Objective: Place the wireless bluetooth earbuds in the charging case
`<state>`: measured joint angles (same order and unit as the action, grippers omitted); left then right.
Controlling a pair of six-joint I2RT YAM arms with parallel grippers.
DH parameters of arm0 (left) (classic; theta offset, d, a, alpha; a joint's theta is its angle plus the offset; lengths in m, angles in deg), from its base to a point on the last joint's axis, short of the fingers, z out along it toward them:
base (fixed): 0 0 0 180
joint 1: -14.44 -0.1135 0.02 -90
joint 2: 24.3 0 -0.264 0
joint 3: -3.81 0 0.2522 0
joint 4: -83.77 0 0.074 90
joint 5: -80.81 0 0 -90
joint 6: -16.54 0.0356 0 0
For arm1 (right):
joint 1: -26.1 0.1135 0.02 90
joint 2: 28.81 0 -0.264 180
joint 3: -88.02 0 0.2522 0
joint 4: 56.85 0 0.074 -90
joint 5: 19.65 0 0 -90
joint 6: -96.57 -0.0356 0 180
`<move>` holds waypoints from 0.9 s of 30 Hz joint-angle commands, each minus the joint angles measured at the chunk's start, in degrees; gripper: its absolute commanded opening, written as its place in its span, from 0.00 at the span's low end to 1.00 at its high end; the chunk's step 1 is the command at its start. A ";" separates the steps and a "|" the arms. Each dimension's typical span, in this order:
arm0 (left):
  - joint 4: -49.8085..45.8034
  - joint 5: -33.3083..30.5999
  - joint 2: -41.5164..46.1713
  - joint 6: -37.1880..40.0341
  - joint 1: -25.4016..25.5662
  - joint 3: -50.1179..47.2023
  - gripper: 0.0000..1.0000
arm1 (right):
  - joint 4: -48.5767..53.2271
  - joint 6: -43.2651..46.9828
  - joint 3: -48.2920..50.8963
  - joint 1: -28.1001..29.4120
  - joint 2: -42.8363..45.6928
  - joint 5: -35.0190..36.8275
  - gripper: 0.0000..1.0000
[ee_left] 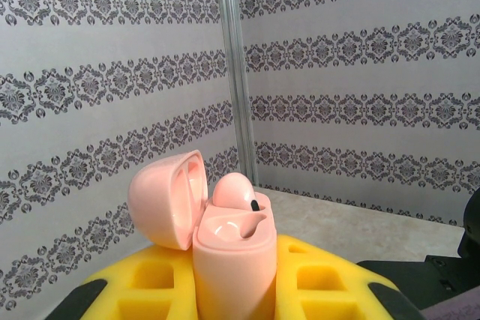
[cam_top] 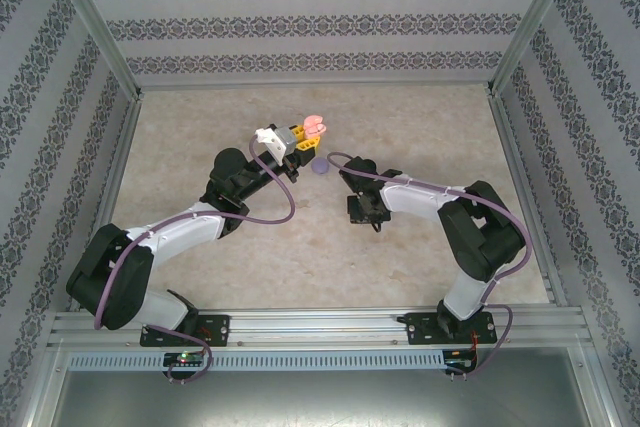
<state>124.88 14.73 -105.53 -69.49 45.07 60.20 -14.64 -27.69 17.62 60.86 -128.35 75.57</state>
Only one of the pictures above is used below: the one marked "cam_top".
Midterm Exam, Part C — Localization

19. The slotted grey cable duct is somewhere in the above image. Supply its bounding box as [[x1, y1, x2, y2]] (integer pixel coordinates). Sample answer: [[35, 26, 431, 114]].
[[67, 349, 447, 371]]

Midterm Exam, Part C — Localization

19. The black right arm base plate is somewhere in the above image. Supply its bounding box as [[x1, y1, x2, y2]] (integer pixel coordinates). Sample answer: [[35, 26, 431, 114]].
[[404, 311, 497, 347]]

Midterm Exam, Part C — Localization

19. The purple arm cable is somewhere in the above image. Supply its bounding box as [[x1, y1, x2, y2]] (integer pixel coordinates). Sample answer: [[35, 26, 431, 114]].
[[93, 136, 296, 388], [325, 149, 531, 381]]

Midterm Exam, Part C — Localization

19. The aluminium side rail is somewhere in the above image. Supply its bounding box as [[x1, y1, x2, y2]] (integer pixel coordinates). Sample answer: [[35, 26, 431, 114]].
[[485, 89, 574, 308], [68, 90, 146, 312]]

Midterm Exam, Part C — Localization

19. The aluminium mounting rail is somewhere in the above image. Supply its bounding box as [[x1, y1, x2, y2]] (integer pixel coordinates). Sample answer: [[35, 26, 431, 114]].
[[47, 307, 587, 349]]

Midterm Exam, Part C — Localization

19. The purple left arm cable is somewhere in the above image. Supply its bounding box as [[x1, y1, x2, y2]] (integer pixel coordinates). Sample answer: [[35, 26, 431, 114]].
[[93, 136, 296, 388]]

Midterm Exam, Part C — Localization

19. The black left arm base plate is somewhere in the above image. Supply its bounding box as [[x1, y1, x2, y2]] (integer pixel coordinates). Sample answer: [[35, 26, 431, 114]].
[[139, 314, 232, 348]]

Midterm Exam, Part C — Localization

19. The grey metal base sheet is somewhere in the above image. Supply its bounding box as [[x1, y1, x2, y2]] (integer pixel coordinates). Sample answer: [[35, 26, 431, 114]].
[[49, 369, 589, 427]]

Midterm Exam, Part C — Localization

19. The aluminium frame post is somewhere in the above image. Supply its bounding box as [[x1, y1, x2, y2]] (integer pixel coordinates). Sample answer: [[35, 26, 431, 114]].
[[13, 339, 69, 427], [485, 0, 585, 98], [568, 345, 629, 427], [38, 0, 145, 101]]

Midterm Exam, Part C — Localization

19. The pink earbud charging case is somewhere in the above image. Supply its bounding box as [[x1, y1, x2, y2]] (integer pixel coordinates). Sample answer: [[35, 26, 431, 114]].
[[303, 114, 329, 138]]

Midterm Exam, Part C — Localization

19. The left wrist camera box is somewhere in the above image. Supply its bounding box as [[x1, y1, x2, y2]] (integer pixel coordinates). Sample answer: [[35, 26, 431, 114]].
[[253, 123, 297, 161]]

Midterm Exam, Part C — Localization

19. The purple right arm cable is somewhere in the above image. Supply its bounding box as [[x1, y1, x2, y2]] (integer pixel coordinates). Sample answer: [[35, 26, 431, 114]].
[[325, 149, 531, 381]]

